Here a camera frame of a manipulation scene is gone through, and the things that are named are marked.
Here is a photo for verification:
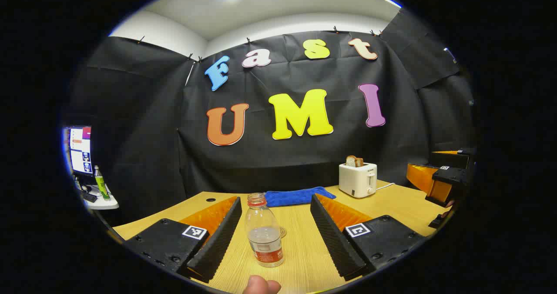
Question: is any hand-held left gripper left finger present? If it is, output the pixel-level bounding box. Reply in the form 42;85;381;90
123;196;243;284

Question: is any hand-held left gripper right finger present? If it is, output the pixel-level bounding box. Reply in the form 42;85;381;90
310;193;426;282

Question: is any clear plastic water bottle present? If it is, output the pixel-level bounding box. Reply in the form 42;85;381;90
245;193;285;267

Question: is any green drink bottle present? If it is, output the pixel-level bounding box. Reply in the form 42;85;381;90
94;165;111;200

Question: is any blue towel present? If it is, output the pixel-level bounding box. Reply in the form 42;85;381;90
264;187;336;207

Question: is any white toaster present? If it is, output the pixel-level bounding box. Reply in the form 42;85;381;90
339;162;378;198

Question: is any white side table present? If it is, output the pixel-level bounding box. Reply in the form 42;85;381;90
78;185;119;210

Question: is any computer monitor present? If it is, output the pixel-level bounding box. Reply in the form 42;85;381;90
65;126;93;176

